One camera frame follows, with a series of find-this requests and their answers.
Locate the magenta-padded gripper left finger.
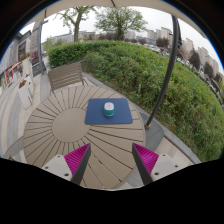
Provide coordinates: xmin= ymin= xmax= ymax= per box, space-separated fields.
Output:
xmin=41 ymin=143 xmax=92 ymax=186

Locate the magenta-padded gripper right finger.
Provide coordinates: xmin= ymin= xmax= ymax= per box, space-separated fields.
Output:
xmin=131 ymin=143 xmax=184 ymax=186

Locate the white and teal computer mouse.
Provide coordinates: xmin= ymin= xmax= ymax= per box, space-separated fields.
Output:
xmin=103 ymin=101 xmax=116 ymax=118

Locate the blue mouse pad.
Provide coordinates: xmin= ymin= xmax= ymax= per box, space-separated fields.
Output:
xmin=84 ymin=97 xmax=134 ymax=126

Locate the white planter with orange flowers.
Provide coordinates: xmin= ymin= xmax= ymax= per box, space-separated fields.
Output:
xmin=17 ymin=74 xmax=35 ymax=109

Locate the grey slatted wooden chair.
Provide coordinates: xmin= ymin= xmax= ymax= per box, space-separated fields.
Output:
xmin=47 ymin=61 xmax=88 ymax=94

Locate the black curved umbrella pole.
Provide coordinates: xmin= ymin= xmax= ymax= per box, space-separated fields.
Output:
xmin=144 ymin=14 xmax=183 ymax=130

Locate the white planter with green plants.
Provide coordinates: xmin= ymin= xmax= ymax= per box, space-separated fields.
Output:
xmin=20 ymin=53 xmax=34 ymax=78

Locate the tall grey sign pylon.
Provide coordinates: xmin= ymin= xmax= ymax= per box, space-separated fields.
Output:
xmin=29 ymin=19 xmax=49 ymax=77

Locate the thin leaning tree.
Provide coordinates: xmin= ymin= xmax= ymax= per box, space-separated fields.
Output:
xmin=58 ymin=5 xmax=98 ymax=43

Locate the round leafy tree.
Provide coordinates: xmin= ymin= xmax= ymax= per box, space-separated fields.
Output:
xmin=94 ymin=7 xmax=148 ymax=42

